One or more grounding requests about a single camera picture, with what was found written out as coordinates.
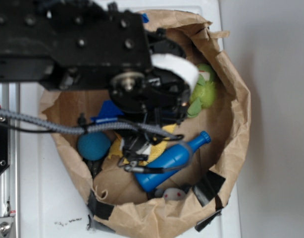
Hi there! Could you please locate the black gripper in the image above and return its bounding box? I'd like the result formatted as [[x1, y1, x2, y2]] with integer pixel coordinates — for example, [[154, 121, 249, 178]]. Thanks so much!
[[109, 70, 191, 119]]

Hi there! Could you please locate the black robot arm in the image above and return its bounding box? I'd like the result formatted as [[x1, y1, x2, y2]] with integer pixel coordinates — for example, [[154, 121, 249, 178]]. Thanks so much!
[[0, 0, 198, 123]]

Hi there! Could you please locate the green plush toy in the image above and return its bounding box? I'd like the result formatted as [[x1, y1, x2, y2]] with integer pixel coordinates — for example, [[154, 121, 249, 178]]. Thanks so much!
[[187, 63, 217, 118]]

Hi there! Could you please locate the blue plastic bottle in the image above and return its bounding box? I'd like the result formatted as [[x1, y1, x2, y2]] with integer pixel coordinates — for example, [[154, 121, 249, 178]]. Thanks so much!
[[135, 131, 211, 192]]

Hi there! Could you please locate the yellow microfibre cloth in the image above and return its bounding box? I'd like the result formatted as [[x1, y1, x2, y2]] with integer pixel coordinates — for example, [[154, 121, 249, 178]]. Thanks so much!
[[107, 124, 177, 166]]

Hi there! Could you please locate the blue foam ball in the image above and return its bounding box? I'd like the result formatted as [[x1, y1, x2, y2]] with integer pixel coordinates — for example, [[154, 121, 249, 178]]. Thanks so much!
[[77, 132, 111, 161]]

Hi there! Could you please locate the white and brown plush toy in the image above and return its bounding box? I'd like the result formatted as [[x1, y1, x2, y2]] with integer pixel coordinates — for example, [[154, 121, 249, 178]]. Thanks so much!
[[149, 184, 191, 201]]

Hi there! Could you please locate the brown paper bag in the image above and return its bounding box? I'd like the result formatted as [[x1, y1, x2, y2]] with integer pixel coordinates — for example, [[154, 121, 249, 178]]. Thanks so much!
[[52, 9, 251, 238]]

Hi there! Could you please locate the grey braided cable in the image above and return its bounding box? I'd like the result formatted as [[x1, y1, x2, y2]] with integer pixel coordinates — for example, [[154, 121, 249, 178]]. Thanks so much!
[[0, 108, 192, 174]]

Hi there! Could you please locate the aluminium frame rail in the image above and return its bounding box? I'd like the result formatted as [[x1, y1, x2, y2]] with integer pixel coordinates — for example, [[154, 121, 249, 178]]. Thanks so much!
[[0, 83, 20, 238]]

